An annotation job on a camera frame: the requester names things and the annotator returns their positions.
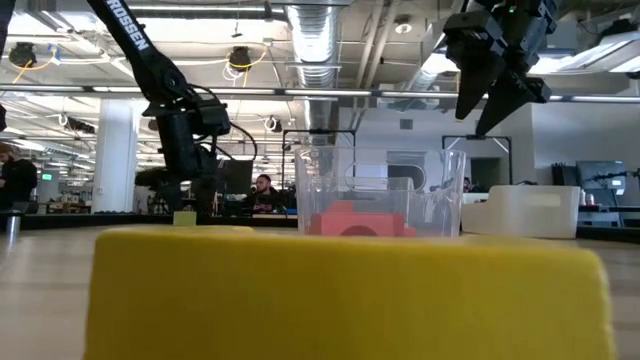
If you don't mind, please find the black monitor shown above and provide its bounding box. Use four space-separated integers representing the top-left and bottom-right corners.
223 158 255 196

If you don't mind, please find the grey monitor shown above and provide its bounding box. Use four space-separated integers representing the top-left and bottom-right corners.
574 159 629 194

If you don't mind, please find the white plastic bin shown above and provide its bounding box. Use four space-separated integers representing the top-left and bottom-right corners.
460 184 581 240

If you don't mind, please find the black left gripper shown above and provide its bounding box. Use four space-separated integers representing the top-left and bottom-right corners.
135 94 232 215

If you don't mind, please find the black aluminium table frame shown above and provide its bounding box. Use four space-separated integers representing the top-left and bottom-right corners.
0 211 640 239

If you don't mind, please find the black ceiling cord reel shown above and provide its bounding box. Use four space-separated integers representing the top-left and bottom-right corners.
228 45 253 71
8 41 39 68

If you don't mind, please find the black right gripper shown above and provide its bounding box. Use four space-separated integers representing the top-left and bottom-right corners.
443 0 551 137

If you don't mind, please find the silver ventilation duct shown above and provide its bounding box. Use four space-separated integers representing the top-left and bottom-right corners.
402 0 504 94
285 0 342 132

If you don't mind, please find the clear plastic bin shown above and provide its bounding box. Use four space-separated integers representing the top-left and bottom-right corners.
293 146 468 238

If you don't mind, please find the yellow arch block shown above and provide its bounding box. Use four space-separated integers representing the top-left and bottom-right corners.
83 224 617 360

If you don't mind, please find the long ceiling light bar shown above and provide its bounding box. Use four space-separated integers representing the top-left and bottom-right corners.
0 83 640 104

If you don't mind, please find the white pillar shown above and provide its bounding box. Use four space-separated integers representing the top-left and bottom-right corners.
91 98 141 214

